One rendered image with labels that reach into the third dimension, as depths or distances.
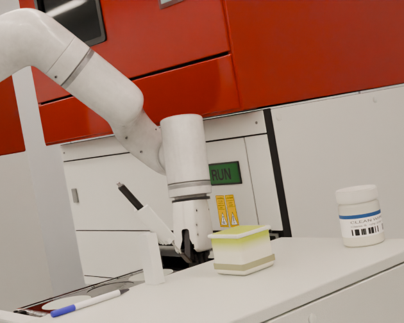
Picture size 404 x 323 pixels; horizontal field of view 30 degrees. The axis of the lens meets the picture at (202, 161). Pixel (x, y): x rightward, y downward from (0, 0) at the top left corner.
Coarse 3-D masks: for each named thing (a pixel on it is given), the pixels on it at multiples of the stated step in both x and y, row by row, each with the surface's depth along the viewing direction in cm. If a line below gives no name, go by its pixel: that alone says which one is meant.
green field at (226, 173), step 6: (210, 168) 162; (216, 168) 161; (222, 168) 159; (228, 168) 158; (234, 168) 156; (210, 174) 162; (216, 174) 161; (222, 174) 160; (228, 174) 158; (234, 174) 157; (210, 180) 163; (216, 180) 161; (222, 180) 160; (228, 180) 158; (234, 180) 157
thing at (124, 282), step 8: (120, 280) 167; (128, 280) 166; (144, 280) 163; (88, 288) 164; (96, 288) 163; (104, 288) 162; (112, 288) 160; (120, 288) 159; (64, 296) 160; (96, 296) 154; (40, 304) 156; (48, 312) 147
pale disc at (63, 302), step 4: (72, 296) 159; (76, 296) 158; (80, 296) 157; (84, 296) 157; (88, 296) 156; (56, 300) 158; (60, 300) 157; (64, 300) 156; (68, 300) 156; (72, 300) 155; (76, 300) 154; (80, 300) 154; (84, 300) 153; (48, 304) 155; (52, 304) 154; (56, 304) 153; (60, 304) 153; (64, 304) 152; (68, 304) 151; (44, 308) 152; (48, 308) 151; (52, 308) 150; (56, 308) 150
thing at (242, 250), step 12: (240, 228) 123; (252, 228) 121; (264, 228) 121; (216, 240) 122; (228, 240) 120; (240, 240) 118; (252, 240) 120; (264, 240) 122; (216, 252) 123; (228, 252) 120; (240, 252) 118; (252, 252) 120; (264, 252) 121; (216, 264) 123; (228, 264) 121; (240, 264) 119; (252, 264) 119; (264, 264) 121
